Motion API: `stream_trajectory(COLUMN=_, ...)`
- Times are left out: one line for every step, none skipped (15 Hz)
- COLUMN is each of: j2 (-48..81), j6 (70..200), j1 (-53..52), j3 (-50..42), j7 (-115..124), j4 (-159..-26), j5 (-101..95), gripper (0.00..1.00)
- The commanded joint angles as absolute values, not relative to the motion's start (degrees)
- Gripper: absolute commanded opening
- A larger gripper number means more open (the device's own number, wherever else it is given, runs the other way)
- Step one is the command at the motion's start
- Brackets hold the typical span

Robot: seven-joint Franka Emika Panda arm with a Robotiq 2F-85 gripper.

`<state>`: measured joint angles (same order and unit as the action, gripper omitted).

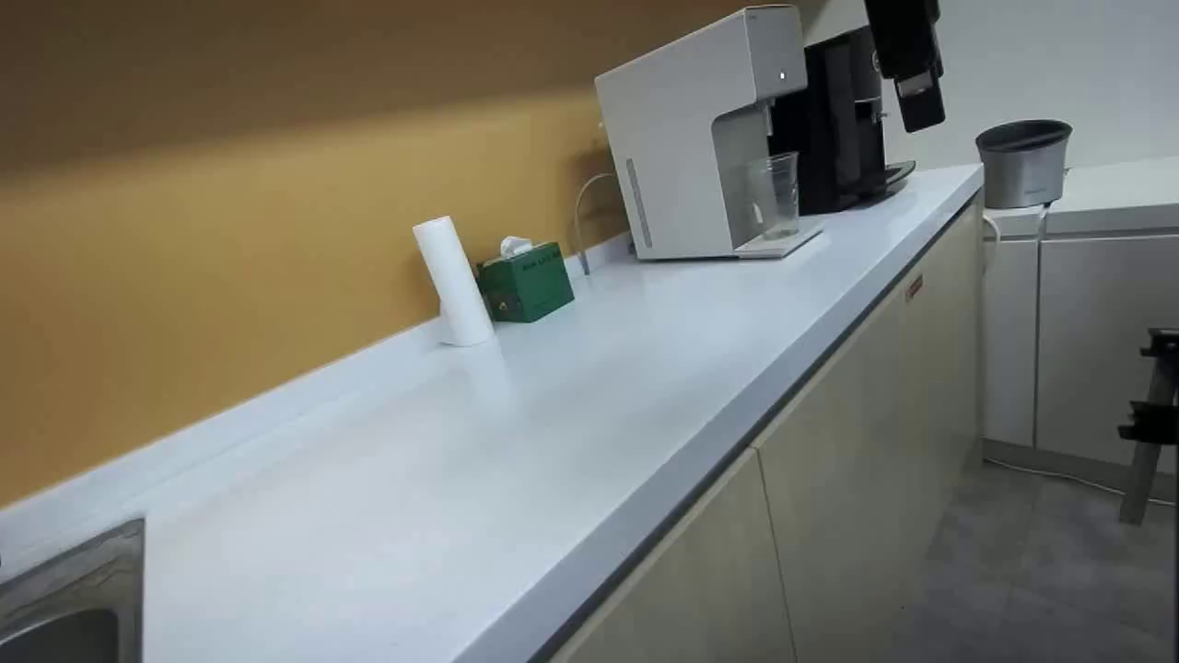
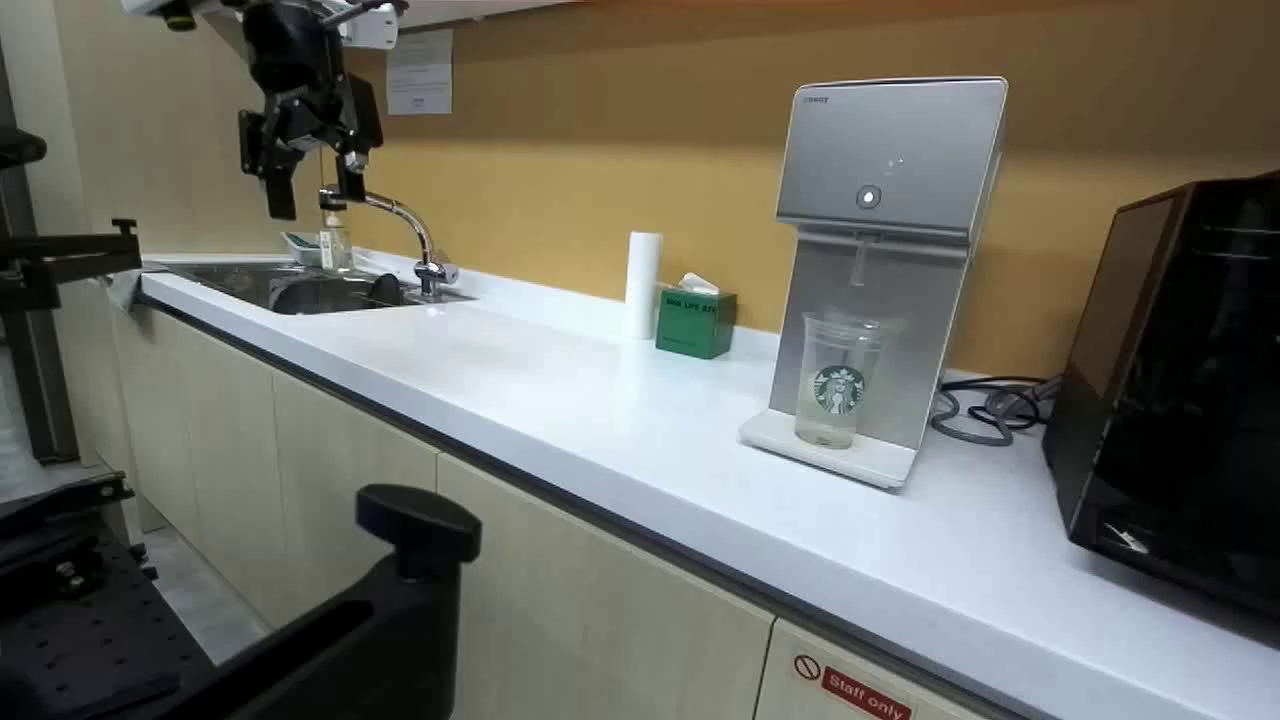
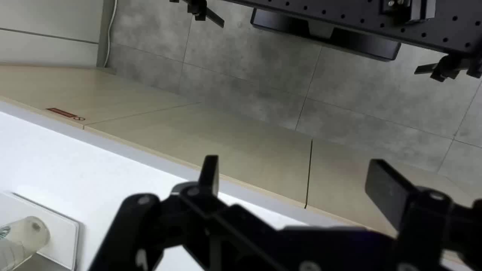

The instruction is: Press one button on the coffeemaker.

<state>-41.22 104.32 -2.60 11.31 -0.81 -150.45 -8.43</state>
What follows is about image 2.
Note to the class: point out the chrome sink faucet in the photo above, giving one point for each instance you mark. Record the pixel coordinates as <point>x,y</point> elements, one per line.
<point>402,210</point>

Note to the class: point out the stainless steel sink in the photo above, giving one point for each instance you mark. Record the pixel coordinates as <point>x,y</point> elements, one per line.
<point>242,281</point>

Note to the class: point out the silver white coffeemaker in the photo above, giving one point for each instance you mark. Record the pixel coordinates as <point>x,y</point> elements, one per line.
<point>907,147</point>

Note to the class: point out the white paper roll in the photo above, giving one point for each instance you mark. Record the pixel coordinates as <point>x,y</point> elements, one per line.
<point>643,287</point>

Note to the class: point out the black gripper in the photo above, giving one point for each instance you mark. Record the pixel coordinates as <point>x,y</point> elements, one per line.
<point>308,94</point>

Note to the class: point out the white paper wall notice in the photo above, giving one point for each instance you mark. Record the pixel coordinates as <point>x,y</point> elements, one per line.
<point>418,75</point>

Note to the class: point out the dark sink stopper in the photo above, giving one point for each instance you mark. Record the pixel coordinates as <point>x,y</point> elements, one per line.
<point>385,287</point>

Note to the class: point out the beige cabinet door with sticker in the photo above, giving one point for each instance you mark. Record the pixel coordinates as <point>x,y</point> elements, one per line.
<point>801,692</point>

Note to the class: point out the black coffee machine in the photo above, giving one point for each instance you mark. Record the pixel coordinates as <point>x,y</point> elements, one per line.
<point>1203,400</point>

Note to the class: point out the small clear soap bottle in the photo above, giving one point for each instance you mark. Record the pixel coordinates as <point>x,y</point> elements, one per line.
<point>333,244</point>

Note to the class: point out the black robot cart base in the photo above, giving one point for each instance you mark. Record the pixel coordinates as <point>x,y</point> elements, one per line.
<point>402,534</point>

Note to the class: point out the red warning sticker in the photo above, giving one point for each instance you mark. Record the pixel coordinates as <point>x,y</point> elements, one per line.
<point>853,689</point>

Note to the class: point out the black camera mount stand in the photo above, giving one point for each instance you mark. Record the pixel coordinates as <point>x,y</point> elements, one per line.
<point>43,360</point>

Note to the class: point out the clear Starbucks plastic cup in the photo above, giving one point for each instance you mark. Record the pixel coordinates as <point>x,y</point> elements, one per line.
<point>840,387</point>

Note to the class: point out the green tissue box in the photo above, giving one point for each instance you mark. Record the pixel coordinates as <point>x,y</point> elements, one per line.
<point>694,326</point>

